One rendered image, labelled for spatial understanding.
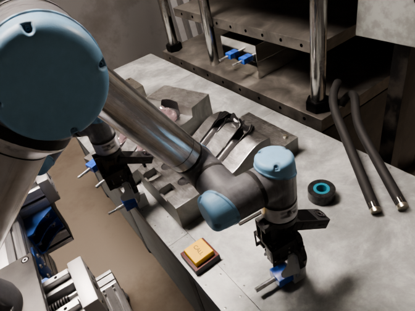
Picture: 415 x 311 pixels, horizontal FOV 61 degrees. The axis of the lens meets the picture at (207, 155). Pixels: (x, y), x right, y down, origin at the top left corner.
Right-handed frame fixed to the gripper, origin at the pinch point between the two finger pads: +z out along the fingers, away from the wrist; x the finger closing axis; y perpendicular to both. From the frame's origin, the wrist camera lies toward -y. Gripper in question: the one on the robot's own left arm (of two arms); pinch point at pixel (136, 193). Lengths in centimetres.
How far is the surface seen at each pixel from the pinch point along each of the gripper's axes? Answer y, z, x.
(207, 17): -78, -20, -73
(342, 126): -66, -5, 26
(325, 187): -47, 2, 37
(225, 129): -35.9, -8.4, 2.4
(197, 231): -9.2, 4.6, 23.7
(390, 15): -93, -31, 19
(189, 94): -41, -6, -33
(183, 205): -8.8, -3.9, 19.5
